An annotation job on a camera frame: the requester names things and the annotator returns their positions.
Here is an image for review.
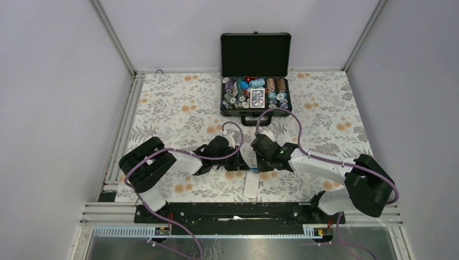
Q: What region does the black poker chip case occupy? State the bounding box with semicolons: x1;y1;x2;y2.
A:
220;32;292;126

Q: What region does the playing card deck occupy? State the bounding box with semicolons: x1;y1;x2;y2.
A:
250;88;265;108

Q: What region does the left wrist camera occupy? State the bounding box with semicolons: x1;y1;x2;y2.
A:
223;132;236;148

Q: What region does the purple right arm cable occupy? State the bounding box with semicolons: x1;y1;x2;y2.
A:
254;107;400;206

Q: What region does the black mounting base rail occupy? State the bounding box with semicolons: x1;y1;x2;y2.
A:
134;202;346;229

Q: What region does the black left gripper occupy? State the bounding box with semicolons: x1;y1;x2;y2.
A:
212;145;250;172

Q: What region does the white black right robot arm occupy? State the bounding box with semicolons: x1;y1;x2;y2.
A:
251;134;395;223

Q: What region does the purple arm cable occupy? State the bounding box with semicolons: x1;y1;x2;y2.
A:
123;121;245;260
254;107;400;206

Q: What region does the aluminium frame rail left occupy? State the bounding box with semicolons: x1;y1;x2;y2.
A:
77;71;146;260

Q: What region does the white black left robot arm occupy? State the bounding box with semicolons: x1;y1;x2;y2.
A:
118;135;250;223

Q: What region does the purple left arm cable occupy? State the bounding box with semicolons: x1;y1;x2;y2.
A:
123;121;245;260

